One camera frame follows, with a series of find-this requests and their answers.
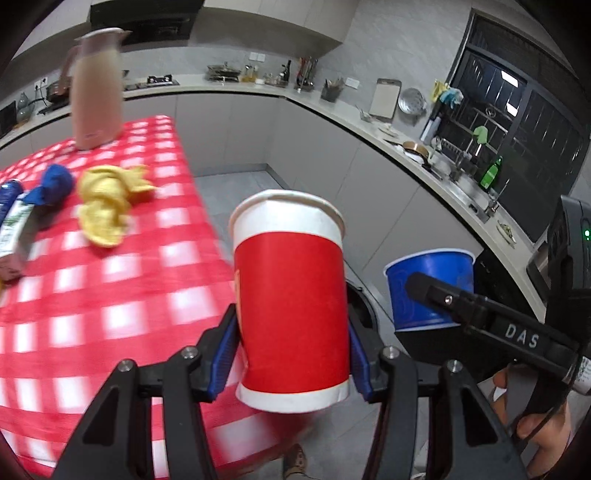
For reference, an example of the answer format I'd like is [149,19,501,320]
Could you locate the white cutting board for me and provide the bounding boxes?
[369,78,402,122]

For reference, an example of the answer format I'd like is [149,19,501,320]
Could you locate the grey kitchen counter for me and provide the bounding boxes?
[0,78,555,324]

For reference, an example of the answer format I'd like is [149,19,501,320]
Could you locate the steel faucet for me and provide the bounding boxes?
[484,180,511,216]

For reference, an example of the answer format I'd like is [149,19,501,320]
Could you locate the steel colander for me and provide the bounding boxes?
[398,88,428,116]

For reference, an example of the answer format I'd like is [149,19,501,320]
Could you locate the person's right hand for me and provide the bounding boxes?
[492,367,575,464]

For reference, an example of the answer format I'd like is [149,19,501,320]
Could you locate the pink thermos jug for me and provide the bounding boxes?
[60,28,133,151]

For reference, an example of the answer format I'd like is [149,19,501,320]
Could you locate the green dish soap bottle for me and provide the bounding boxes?
[479,156,504,190]

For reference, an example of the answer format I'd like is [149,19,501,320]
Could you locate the red paper cup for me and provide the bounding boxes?
[228,189,352,414]

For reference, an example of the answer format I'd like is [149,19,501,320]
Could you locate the gas stove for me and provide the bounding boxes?
[124,74,181,91]

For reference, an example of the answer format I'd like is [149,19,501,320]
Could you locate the yellow blue hanging cloths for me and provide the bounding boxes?
[431,79,464,105]

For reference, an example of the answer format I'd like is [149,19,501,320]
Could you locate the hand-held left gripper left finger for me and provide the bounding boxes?
[51,304,242,480]

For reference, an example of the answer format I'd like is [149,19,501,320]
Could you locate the black round trash bin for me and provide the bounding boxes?
[346,279,385,352]

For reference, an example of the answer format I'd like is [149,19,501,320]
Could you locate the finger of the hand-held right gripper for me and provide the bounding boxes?
[405,271,579,385]

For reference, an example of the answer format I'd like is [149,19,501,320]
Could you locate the steel wok with lid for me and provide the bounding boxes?
[205,61,243,83]

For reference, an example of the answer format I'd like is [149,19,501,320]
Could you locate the black range hood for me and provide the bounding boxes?
[89,0,195,47]

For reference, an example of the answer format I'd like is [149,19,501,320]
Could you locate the crumpled blue cloth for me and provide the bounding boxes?
[23,163,76,208]

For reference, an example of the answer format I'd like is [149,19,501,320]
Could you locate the blue paper cup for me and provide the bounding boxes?
[383,248,476,332]

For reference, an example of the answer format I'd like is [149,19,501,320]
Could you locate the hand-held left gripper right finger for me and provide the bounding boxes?
[346,318,532,480]

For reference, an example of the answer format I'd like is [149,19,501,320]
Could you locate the dark framed window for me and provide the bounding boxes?
[445,9,588,243]

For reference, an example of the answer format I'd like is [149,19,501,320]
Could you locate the red white checkered tablecloth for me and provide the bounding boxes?
[0,114,324,479]

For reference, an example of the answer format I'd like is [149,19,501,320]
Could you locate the blue bottle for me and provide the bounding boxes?
[0,178,24,223]

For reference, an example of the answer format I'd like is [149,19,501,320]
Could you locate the utensil holder with utensils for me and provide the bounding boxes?
[295,57,319,91]

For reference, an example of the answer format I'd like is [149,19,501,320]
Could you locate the yellow cloth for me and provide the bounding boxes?
[76,164,157,249]

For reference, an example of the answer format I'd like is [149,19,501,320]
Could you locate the dark cutlery holder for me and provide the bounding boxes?
[321,78,345,103]

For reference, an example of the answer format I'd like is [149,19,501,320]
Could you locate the person's shoe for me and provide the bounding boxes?
[281,443,308,479]

